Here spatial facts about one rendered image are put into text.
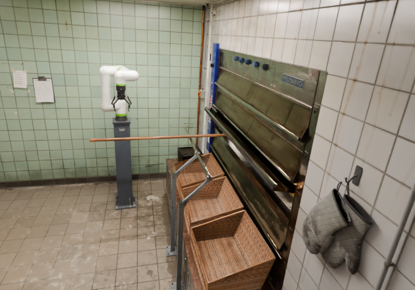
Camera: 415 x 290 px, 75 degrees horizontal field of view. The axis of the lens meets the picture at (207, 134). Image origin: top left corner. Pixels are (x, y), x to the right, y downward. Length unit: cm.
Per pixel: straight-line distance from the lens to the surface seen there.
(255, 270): 207
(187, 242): 248
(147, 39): 394
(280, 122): 180
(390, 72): 122
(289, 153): 179
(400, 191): 120
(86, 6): 399
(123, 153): 354
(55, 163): 453
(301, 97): 167
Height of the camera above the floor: 224
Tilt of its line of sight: 20 degrees down
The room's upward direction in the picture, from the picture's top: 4 degrees clockwise
